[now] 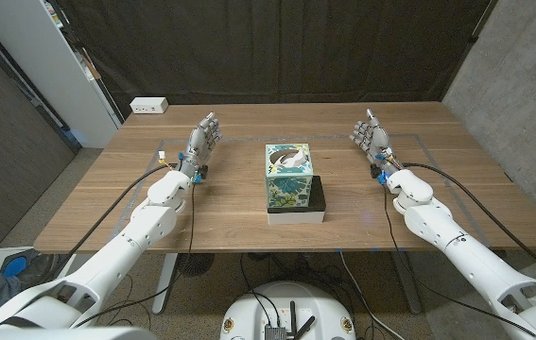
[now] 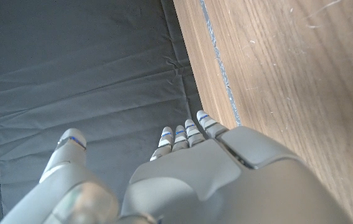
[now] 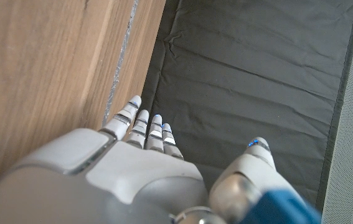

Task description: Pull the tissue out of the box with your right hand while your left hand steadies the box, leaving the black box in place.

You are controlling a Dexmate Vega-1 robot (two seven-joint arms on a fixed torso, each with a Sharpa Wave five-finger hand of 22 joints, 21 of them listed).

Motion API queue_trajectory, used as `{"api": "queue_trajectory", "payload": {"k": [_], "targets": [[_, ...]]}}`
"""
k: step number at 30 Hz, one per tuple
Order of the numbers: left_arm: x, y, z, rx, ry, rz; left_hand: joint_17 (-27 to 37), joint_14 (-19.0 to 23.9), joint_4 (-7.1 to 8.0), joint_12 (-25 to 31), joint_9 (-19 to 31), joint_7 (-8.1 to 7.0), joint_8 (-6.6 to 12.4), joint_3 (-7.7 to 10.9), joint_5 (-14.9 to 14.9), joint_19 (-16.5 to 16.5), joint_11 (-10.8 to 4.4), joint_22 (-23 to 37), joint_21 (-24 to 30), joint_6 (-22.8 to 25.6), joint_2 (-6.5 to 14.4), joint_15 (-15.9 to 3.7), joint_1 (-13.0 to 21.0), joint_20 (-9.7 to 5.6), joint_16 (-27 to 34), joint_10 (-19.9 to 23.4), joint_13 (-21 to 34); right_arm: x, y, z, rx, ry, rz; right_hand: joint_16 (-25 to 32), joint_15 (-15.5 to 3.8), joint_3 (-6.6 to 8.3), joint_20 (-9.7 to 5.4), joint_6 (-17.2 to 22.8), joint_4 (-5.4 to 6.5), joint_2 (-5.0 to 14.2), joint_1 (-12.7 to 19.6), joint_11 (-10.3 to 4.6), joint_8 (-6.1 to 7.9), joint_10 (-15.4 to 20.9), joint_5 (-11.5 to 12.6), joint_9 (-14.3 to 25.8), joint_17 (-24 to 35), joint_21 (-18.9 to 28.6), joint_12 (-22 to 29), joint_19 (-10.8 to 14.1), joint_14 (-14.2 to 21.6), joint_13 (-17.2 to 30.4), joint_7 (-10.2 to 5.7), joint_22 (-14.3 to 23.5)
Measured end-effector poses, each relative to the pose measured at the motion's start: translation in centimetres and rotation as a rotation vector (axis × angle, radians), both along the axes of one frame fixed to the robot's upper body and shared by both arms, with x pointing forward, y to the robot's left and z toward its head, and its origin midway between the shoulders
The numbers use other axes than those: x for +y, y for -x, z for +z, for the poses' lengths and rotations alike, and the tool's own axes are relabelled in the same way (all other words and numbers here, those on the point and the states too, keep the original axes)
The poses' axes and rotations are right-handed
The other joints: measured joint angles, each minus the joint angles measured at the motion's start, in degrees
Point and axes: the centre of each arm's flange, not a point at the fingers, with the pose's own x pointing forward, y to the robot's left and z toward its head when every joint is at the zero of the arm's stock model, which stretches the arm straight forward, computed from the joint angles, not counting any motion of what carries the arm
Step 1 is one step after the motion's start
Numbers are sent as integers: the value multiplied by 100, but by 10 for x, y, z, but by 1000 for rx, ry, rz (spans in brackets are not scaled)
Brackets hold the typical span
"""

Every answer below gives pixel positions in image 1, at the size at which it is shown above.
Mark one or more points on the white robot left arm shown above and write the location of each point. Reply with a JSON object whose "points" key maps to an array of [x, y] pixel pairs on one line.
{"points": [[154, 222]]}

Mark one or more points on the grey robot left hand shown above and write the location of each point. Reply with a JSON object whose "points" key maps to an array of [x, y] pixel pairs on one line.
{"points": [[199, 146]]}

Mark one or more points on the black round ribbed disc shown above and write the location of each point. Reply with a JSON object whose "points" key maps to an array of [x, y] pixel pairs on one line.
{"points": [[195, 263]]}

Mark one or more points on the white cabinet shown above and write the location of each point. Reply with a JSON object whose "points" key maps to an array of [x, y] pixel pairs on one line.
{"points": [[36, 56]]}

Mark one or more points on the blue left wrist connector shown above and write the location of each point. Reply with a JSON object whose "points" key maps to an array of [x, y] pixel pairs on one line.
{"points": [[197, 178]]}

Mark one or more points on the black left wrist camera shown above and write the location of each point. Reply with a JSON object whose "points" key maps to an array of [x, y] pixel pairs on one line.
{"points": [[203, 171]]}

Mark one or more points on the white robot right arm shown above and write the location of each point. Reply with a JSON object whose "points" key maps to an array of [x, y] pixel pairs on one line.
{"points": [[461, 255]]}

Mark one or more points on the grey table leg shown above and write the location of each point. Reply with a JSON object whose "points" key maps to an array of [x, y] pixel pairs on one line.
{"points": [[407, 283]]}

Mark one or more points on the white table leg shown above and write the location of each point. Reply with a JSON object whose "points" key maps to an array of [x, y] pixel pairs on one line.
{"points": [[166, 278]]}

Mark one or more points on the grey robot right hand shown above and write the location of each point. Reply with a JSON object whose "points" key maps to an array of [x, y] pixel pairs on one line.
{"points": [[380, 139]]}

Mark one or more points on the black and white box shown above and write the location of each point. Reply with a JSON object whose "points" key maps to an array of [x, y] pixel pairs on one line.
{"points": [[296, 217]]}

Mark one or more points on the blue wrist connector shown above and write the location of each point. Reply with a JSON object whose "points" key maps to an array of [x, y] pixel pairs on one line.
{"points": [[381, 178], [197, 178]]}

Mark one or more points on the teal floral tissue box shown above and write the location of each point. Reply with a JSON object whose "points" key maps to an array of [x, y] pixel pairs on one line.
{"points": [[288, 186]]}

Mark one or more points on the black antenna module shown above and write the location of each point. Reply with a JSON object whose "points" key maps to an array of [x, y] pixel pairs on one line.
{"points": [[292, 316]]}

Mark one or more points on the white foot pedal unit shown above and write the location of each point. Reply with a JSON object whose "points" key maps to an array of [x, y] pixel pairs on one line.
{"points": [[14, 266]]}

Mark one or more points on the white robot chest shell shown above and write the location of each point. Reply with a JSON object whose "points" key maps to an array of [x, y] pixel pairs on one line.
{"points": [[59, 334]]}

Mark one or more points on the white robot torso base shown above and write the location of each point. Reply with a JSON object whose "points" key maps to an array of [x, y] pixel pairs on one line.
{"points": [[248, 311]]}

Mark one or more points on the white tissue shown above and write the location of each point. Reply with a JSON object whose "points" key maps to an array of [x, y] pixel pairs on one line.
{"points": [[294, 159]]}

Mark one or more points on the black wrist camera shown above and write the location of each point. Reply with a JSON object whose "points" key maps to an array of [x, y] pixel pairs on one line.
{"points": [[375, 171], [203, 171]]}

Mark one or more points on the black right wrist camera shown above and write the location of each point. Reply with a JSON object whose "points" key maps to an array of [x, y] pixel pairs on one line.
{"points": [[375, 171]]}

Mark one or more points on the blue right wrist connector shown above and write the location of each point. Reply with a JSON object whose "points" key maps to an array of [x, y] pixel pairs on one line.
{"points": [[381, 178]]}

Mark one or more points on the white power strip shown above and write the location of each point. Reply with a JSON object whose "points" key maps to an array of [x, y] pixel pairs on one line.
{"points": [[149, 105]]}

